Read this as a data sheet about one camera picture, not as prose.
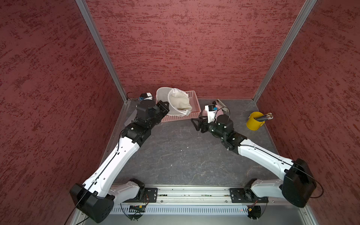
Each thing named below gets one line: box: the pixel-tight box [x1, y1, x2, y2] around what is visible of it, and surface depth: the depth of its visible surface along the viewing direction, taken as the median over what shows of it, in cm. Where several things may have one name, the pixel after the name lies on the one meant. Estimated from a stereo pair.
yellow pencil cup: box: [246, 111, 266, 131], surface depth 100 cm
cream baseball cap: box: [155, 86, 193, 117], surface depth 79 cm
